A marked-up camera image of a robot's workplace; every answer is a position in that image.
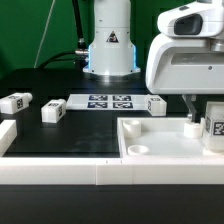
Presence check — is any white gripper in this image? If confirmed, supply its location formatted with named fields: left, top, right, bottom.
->
left=145, top=34, right=224, bottom=123

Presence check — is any white square tabletop part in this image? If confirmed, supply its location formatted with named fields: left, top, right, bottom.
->
left=117, top=118, right=224, bottom=158

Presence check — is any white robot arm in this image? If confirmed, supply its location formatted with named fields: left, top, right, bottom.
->
left=83, top=0, right=224, bottom=119

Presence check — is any marker sheet with tags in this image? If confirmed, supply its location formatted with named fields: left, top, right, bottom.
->
left=66, top=94, right=147, bottom=110

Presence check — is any white U-shaped obstacle fence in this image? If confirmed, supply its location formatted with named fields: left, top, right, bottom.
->
left=0, top=120, right=224, bottom=185

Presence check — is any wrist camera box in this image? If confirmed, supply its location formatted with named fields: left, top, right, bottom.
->
left=157, top=0, right=224, bottom=38

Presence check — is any black cable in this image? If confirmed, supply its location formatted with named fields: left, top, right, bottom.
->
left=36, top=0, right=90, bottom=70

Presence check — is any thin grey cable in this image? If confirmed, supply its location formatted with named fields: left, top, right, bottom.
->
left=33, top=0, right=57, bottom=69

